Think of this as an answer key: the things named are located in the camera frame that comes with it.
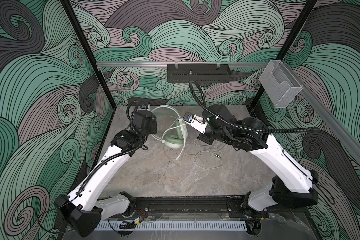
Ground mint green headphones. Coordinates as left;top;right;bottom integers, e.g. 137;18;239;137
151;105;188;150

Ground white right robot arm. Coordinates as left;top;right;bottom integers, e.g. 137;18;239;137
185;105;318;213

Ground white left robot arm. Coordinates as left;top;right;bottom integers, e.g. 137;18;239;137
54;108;157;237

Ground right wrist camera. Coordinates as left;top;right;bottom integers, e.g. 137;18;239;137
183;112;208;134

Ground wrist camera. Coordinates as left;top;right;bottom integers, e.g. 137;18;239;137
183;112;208;134
140;103;150;111

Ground black perforated wall tray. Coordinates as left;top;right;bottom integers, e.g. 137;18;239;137
167;65;232;84

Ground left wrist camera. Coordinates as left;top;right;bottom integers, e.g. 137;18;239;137
140;103;150;111

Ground clear plastic wall bin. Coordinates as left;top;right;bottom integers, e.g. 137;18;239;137
259;60;303;109

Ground aluminium wall rail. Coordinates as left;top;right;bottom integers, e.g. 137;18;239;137
96;61;268;69

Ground white slotted cable duct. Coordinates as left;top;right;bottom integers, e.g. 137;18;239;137
95;221;247;232

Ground black frame post right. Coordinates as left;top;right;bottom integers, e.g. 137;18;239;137
248;0;317;112

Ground black frame post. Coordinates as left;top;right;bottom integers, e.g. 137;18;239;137
248;0;317;112
60;0;117;111

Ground black frame post left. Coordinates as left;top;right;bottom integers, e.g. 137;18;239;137
60;0;117;111

